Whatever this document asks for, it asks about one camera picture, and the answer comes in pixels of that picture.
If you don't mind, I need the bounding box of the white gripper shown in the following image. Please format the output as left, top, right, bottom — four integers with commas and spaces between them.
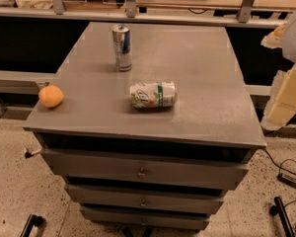
260, 11, 296, 130

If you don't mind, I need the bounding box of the silver blue redbull can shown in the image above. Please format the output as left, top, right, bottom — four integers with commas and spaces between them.
111, 24, 132, 71

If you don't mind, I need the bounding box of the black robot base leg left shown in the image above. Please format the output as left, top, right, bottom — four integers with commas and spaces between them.
20, 214, 44, 237

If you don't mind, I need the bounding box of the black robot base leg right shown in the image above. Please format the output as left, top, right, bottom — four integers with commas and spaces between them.
269, 197, 295, 237

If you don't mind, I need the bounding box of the white green crushed can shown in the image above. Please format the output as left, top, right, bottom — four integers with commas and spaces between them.
129, 81, 177, 109

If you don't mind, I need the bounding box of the top grey drawer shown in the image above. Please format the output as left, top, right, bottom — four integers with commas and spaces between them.
41, 149, 249, 190

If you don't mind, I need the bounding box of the grey drawer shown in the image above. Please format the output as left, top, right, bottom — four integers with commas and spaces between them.
80, 206, 209, 230
65, 185, 223, 214
41, 149, 249, 190

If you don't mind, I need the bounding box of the grey drawer cabinet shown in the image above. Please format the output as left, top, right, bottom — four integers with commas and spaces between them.
23, 21, 267, 232

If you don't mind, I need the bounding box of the middle grey drawer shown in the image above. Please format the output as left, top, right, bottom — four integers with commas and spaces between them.
65, 185, 223, 214

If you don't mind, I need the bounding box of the bottom grey drawer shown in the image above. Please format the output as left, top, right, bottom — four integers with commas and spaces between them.
80, 206, 209, 230

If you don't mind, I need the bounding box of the orange fruit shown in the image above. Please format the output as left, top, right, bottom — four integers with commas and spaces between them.
38, 85, 64, 108

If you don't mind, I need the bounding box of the white plug on floor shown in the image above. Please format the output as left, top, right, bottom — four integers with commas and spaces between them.
24, 148, 42, 159

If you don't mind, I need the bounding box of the grey metal shelf rail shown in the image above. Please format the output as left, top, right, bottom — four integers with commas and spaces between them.
0, 0, 285, 29

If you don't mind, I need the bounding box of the black power adapter cable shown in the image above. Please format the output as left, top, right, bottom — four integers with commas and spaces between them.
261, 147, 296, 237

